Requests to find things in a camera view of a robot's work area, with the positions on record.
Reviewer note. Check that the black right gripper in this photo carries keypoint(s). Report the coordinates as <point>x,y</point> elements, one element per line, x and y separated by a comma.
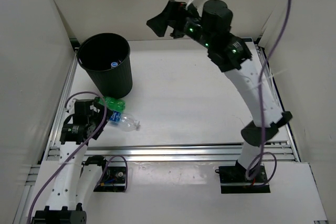
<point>173,16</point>

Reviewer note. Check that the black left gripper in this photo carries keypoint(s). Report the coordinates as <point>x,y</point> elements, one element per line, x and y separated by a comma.
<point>101,113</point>

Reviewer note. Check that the blue label Pocari bottle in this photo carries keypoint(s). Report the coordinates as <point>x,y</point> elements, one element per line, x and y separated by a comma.
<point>115,64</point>

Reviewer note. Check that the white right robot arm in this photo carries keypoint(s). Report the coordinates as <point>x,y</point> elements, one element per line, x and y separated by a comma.
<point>211,29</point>

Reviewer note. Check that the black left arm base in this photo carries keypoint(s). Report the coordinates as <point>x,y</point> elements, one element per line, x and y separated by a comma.
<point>114,180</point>

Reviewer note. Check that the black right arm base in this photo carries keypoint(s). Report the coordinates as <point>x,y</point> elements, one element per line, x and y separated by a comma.
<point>233,181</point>

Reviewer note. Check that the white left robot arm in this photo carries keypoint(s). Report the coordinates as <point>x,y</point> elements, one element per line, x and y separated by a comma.
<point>74,180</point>

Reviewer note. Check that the black plastic waste bin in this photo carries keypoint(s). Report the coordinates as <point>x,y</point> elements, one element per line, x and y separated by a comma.
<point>95,55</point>

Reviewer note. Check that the green plastic soda bottle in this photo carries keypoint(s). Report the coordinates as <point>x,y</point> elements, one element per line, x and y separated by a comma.
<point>112,103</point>

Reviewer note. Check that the clear Aquafina bottle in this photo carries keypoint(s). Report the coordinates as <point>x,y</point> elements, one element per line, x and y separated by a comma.
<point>124,121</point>

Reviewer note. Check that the white zip tie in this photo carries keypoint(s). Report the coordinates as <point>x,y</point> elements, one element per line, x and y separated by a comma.
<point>271,76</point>

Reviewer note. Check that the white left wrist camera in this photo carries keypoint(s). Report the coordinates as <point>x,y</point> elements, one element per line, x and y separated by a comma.
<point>70,107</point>

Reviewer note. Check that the aluminium front frame rail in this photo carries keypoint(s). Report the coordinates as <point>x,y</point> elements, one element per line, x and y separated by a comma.
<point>179,153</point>

